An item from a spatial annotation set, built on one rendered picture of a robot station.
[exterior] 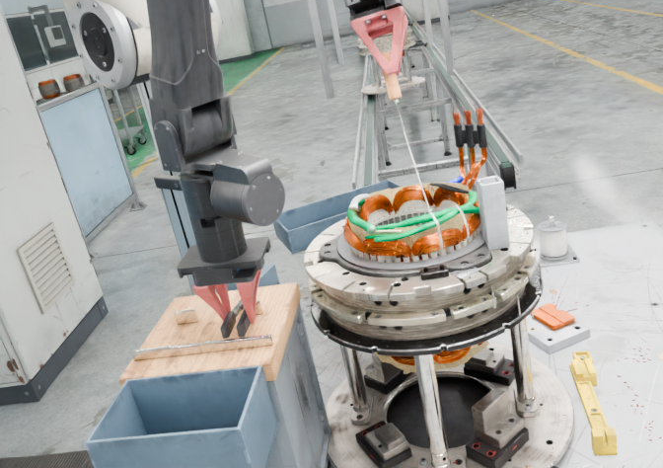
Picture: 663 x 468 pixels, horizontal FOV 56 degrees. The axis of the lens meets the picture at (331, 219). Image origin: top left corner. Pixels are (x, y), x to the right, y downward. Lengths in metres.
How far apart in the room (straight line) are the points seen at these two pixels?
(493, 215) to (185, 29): 0.43
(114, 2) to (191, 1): 0.44
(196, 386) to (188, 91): 0.34
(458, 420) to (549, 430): 0.14
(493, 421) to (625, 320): 0.42
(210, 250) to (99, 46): 0.51
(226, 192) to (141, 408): 0.30
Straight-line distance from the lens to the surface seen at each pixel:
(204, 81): 0.68
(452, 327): 0.80
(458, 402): 1.09
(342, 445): 1.01
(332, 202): 1.22
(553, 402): 1.05
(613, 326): 1.26
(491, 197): 0.80
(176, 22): 0.65
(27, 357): 3.07
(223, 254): 0.74
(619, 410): 1.07
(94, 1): 1.11
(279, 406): 0.77
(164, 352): 0.81
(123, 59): 1.08
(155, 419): 0.82
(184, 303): 0.94
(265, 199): 0.66
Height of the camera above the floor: 1.45
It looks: 20 degrees down
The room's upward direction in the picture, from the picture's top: 12 degrees counter-clockwise
